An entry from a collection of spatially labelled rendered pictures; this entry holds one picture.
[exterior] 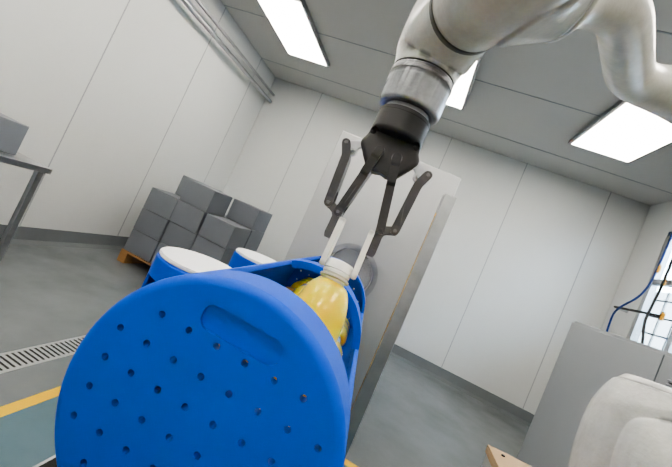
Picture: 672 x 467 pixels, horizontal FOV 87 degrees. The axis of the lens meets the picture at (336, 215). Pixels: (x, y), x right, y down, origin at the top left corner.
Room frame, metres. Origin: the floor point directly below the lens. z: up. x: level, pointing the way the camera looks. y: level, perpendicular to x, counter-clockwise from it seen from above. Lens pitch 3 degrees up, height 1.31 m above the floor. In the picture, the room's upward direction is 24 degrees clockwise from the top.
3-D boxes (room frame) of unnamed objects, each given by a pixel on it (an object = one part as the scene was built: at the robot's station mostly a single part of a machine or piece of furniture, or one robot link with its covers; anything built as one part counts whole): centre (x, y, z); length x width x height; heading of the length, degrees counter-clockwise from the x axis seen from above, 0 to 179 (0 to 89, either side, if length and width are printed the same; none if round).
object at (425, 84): (0.48, -0.03, 1.53); 0.09 x 0.09 x 0.06
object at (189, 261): (1.19, 0.34, 1.03); 0.28 x 0.28 x 0.01
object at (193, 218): (4.34, 1.42, 0.59); 1.20 x 0.80 x 1.19; 76
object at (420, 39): (0.47, -0.03, 1.64); 0.13 x 0.11 x 0.16; 11
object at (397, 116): (0.48, -0.03, 1.45); 0.08 x 0.07 x 0.09; 82
